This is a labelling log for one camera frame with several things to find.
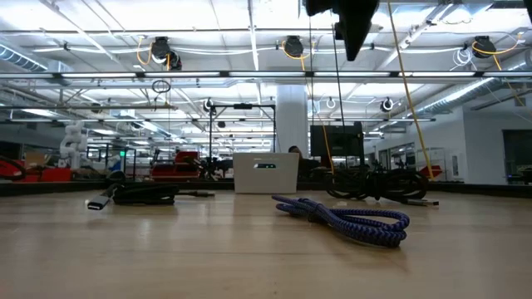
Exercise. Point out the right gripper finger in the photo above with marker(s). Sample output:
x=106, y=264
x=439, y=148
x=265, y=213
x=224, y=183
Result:
x=355, y=25

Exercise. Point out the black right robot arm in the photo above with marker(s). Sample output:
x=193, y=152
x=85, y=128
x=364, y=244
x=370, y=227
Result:
x=530, y=8

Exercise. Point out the long ceiling light bar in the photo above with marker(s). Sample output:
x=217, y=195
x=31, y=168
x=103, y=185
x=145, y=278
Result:
x=266, y=74

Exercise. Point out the white round column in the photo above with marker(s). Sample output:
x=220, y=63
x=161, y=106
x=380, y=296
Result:
x=292, y=120

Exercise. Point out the black monitor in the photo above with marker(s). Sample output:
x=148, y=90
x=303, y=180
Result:
x=336, y=141

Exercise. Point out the person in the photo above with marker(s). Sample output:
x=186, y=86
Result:
x=305, y=164

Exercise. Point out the white plastic bin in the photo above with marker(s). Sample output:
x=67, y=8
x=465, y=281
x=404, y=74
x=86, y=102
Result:
x=266, y=178

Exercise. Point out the red low bin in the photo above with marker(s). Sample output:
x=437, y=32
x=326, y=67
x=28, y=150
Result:
x=45, y=174

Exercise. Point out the black gantry frame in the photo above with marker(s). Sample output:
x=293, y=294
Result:
x=243, y=106

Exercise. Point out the black aluminium table frame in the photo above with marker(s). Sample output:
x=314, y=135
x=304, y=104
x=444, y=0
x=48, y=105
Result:
x=41, y=189

